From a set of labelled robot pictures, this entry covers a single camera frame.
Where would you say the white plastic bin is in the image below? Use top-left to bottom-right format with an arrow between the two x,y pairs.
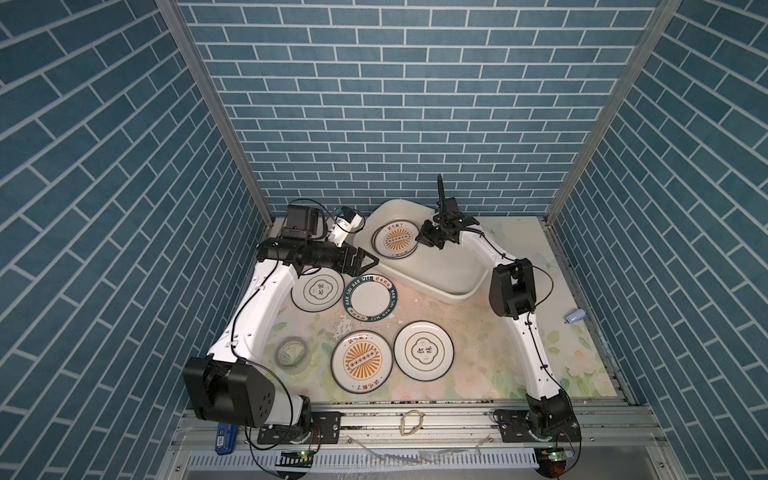
353,199 -> 488,304

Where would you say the orange sunburst plate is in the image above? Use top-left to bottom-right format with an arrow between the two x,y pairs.
371,220 -> 419,260
331,330 -> 394,395

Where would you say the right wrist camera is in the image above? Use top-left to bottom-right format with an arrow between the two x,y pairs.
438,197 -> 463,223

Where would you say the beige rubber band loop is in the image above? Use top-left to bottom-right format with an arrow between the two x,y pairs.
399,409 -> 425,437

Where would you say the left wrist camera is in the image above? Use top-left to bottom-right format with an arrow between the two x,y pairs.
328,206 -> 365,247

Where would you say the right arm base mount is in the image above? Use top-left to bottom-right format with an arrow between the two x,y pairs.
491,409 -> 582,444

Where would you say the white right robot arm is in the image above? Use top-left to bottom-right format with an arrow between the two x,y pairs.
417,197 -> 581,441

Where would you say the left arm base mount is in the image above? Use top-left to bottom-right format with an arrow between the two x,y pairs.
256,411 -> 342,446

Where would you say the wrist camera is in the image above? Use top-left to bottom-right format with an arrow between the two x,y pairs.
328,206 -> 365,247
438,197 -> 463,223

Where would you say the clear tape roll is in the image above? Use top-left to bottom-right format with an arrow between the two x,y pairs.
275,337 -> 312,375

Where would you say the green rim plate left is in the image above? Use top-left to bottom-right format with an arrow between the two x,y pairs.
342,274 -> 398,322

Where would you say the white clover plate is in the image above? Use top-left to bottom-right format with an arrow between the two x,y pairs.
392,321 -> 455,382
291,268 -> 346,313

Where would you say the small light blue object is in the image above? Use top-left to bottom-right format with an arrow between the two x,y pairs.
564,309 -> 587,325

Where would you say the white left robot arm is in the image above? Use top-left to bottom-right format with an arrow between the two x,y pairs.
182,204 -> 379,434

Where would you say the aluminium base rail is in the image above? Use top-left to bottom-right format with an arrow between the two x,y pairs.
167,403 -> 673,451

